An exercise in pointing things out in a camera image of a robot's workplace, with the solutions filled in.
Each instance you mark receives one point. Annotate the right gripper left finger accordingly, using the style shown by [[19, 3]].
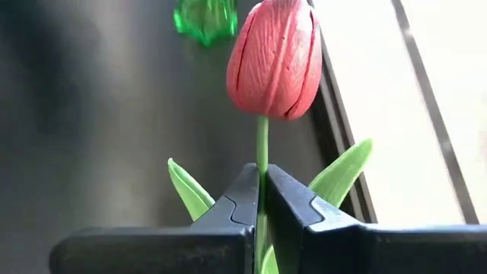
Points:
[[190, 251]]

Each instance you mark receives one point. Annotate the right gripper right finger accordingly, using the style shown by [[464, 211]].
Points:
[[342, 251]]

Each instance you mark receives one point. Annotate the green glass vase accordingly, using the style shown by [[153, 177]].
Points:
[[205, 19]]

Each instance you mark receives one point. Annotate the red artificial tulip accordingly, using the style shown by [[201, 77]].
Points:
[[274, 61]]

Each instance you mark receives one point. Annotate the black aluminium table frame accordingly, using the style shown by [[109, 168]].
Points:
[[329, 125]]

